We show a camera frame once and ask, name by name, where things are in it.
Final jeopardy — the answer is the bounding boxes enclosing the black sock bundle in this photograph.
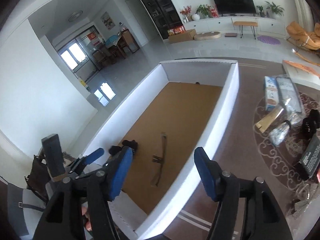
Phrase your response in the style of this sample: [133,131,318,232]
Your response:
[108,139,139,156]

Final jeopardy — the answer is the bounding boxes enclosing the silver foil bundle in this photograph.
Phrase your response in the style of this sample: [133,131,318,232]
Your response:
[268,120,291,147]

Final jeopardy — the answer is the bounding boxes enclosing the wooden stick pack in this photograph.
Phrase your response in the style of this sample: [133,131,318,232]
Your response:
[255,105,284,133]

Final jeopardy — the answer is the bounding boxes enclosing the black cloth bundle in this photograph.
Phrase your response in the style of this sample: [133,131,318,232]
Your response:
[301,109,319,140]

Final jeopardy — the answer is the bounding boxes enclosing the blue white carton box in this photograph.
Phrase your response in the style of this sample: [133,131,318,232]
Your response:
[264,76,279,112]

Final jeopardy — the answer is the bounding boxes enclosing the large white cardboard box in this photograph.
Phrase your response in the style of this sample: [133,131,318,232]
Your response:
[82,59,239,239]

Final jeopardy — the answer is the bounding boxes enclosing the clear plastic packaged item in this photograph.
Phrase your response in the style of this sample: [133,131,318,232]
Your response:
[276,75,305,125]

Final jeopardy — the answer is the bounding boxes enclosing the wooden dining chair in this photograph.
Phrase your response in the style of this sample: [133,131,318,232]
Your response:
[117,29,140,54]

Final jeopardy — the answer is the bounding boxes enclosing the white orange flat box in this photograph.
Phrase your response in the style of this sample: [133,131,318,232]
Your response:
[282,61,319,90]

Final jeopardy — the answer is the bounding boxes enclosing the brown cardboard box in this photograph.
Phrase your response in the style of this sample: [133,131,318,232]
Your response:
[169,29,196,43]

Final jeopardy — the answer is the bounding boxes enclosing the black display cabinet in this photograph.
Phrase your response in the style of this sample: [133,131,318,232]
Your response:
[141,0,182,40]

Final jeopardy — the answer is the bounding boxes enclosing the red flower vase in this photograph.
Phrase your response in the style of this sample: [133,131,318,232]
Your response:
[180,5,192,22]

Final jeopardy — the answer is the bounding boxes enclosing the purple round floor mat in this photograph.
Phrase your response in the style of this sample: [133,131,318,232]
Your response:
[257,35,281,45]

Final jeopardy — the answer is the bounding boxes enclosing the green potted plant left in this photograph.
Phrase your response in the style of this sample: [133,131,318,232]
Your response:
[196,4,211,18]

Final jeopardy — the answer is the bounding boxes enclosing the green potted plant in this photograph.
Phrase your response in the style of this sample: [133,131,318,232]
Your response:
[196,4,211,18]
[266,1,285,20]

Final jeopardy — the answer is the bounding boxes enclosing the orange lounge chair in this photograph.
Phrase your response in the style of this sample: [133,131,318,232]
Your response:
[286,21,319,51]

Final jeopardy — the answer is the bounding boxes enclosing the white long tv cabinet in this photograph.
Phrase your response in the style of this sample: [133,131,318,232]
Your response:
[183,16,286,37]

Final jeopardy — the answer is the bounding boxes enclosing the small wooden bench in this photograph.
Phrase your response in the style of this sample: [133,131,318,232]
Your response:
[233,21,258,40]

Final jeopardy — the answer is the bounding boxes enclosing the black flat screen television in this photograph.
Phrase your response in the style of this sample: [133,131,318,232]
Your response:
[214,0,256,15]

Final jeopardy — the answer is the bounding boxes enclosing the small dark potted plant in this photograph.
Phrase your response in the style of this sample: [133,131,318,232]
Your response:
[256,5,265,17]

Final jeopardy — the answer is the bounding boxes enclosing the green potted plant right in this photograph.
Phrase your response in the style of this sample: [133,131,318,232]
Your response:
[266,1,285,20]

